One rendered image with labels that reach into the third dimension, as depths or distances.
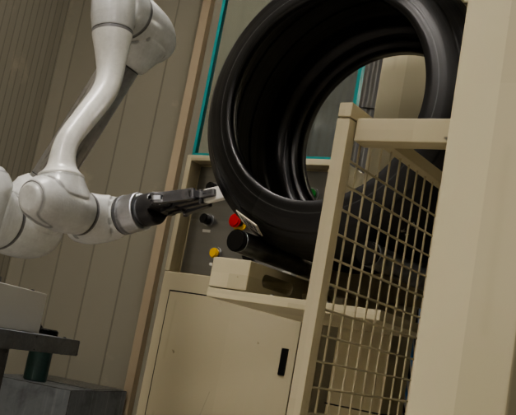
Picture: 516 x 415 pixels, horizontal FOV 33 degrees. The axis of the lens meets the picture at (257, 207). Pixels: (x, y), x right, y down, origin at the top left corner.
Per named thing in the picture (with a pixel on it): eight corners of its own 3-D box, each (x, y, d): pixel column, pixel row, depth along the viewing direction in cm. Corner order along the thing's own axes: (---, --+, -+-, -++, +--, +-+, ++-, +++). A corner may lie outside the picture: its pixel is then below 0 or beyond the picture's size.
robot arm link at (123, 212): (137, 201, 207) (157, 196, 204) (137, 238, 204) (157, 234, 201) (111, 191, 199) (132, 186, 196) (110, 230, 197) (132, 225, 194)
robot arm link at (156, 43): (-40, 230, 227) (12, 247, 247) (2, 262, 220) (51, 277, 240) (118, -21, 228) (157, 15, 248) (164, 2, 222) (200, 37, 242)
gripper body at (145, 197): (132, 190, 197) (165, 182, 192) (155, 199, 204) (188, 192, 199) (132, 222, 194) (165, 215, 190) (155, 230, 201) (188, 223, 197)
